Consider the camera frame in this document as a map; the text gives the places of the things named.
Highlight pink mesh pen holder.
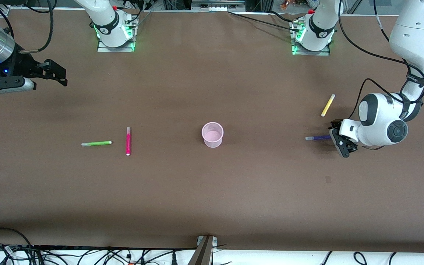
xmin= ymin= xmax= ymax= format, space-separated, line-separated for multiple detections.
xmin=201 ymin=122 xmax=224 ymax=148

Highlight yellow marker pen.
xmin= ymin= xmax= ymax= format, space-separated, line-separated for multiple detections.
xmin=321 ymin=94 xmax=336 ymax=117

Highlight white power strip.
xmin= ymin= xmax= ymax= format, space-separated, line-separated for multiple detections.
xmin=192 ymin=0 xmax=246 ymax=12

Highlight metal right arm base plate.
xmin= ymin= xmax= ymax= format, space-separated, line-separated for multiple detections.
xmin=97 ymin=36 xmax=136 ymax=53

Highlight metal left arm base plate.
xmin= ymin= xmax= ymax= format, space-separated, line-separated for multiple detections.
xmin=292 ymin=41 xmax=331 ymax=56

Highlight black cable across table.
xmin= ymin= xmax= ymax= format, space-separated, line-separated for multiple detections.
xmin=227 ymin=11 xmax=301 ymax=31

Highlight black looping floor cable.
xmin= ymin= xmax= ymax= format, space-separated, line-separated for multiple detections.
xmin=0 ymin=227 xmax=36 ymax=258

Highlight aluminium frame post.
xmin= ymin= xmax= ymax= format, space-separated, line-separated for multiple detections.
xmin=188 ymin=236 xmax=218 ymax=265

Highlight tangled black floor cables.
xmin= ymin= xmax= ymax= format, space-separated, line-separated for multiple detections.
xmin=32 ymin=247 xmax=198 ymax=265

